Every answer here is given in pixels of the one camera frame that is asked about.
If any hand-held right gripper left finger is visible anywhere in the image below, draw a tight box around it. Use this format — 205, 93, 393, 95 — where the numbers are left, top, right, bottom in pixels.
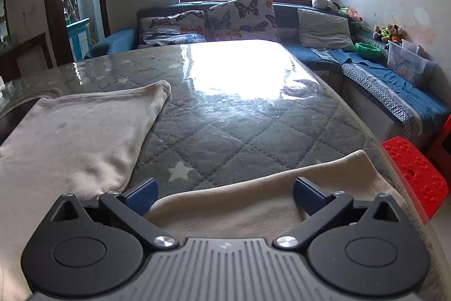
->
49, 177, 179, 251

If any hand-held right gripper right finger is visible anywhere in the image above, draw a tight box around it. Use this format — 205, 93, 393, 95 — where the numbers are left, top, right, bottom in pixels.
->
273, 176, 404, 251

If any beige fleece garment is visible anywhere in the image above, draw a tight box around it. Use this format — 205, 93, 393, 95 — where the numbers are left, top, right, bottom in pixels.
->
0, 79, 428, 301

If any bright red plastic stool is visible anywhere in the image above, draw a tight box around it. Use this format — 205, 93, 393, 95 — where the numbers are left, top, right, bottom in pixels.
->
380, 135, 450, 221

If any blue corner sofa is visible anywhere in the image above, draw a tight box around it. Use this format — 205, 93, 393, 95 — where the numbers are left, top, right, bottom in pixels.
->
85, 0, 451, 151

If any blue cloth sofa throw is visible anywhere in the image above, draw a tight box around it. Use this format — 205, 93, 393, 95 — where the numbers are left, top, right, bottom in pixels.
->
317, 48, 451, 132

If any round metal basin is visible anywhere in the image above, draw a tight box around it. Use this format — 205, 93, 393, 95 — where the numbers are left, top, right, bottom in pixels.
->
0, 95, 53, 133

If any green plastic bowl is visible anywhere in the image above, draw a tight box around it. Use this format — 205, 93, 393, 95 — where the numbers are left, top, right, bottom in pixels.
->
355, 42, 383, 58

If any clear plastic storage box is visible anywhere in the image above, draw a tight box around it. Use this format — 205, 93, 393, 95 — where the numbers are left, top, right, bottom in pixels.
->
386, 39, 430, 84

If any plain grey pillow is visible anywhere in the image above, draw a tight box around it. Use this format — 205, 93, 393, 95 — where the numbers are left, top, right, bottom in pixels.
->
297, 8, 355, 52

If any light blue cabinet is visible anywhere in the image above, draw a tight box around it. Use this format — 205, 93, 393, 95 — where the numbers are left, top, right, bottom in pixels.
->
66, 17, 94, 62

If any brown and green plush toy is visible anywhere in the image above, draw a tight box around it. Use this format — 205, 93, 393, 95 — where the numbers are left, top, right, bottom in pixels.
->
373, 23, 404, 44

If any dark wooden sideboard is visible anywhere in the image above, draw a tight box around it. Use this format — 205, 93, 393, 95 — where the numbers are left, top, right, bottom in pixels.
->
0, 32, 54, 82

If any pink and green toy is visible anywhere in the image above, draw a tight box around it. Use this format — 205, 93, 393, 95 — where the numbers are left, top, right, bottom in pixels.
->
338, 6, 364, 24

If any large butterfly print pillow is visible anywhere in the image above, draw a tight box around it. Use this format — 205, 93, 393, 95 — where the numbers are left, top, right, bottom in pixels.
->
207, 0, 280, 41

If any black and white plush toy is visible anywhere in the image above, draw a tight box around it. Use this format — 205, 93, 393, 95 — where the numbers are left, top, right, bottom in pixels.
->
311, 0, 339, 11

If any dark wooden door frame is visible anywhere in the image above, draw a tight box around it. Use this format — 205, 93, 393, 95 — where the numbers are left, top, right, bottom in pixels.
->
42, 0, 112, 68

